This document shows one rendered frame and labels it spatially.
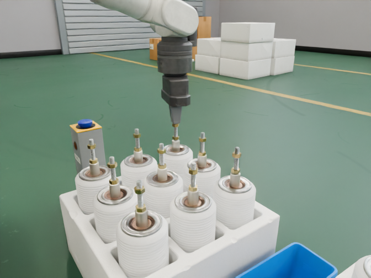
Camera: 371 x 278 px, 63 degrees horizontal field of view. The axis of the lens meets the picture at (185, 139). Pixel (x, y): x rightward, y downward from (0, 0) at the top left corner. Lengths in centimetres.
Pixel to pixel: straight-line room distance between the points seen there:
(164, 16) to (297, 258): 62
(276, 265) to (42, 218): 73
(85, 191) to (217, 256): 33
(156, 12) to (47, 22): 506
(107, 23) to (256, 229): 550
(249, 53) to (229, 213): 262
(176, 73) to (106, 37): 522
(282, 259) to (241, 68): 265
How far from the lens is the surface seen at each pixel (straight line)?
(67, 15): 571
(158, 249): 57
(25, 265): 96
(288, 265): 80
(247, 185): 70
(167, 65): 76
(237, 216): 69
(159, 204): 70
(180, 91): 77
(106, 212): 64
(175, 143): 84
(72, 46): 573
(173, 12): 71
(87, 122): 89
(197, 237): 63
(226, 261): 67
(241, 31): 322
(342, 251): 100
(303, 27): 629
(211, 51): 357
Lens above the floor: 60
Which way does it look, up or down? 22 degrees down
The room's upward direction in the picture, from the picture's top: straight up
